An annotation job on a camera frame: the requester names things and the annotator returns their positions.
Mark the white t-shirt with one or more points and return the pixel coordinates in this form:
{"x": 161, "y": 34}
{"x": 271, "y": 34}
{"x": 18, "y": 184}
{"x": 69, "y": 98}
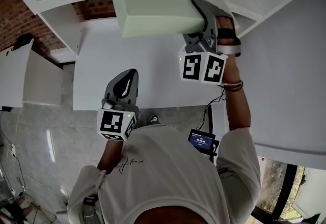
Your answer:
{"x": 165, "y": 172}

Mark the black object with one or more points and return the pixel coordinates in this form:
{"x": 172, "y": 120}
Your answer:
{"x": 23, "y": 40}

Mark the person's right forearm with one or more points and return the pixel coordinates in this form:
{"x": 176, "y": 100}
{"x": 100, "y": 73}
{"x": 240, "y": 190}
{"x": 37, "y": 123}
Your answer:
{"x": 237, "y": 108}

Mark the small black screen device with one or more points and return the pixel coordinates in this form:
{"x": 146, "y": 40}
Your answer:
{"x": 201, "y": 140}

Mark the person's dark shoe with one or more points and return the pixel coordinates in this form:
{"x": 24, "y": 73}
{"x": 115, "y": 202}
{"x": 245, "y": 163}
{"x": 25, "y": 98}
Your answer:
{"x": 154, "y": 119}

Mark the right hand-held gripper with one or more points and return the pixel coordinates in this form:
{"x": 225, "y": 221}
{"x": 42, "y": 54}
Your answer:
{"x": 201, "y": 67}

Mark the white side table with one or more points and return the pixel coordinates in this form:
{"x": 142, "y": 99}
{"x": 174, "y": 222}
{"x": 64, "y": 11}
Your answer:
{"x": 15, "y": 78}

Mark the person's left forearm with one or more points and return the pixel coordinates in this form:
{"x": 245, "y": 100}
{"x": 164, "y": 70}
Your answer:
{"x": 112, "y": 154}

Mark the black window frame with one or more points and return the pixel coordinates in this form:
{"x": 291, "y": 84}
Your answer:
{"x": 286, "y": 187}

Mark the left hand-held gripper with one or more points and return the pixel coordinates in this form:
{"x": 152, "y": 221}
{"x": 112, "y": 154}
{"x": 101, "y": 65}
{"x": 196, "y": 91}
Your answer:
{"x": 112, "y": 123}

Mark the person's right hand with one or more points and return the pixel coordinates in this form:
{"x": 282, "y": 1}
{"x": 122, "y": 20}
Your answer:
{"x": 225, "y": 23}

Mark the white power strip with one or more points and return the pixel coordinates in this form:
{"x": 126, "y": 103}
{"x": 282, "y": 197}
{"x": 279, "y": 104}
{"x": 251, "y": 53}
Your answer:
{"x": 12, "y": 150}

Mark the black device stand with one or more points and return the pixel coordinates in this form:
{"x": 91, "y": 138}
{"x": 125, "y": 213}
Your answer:
{"x": 211, "y": 118}

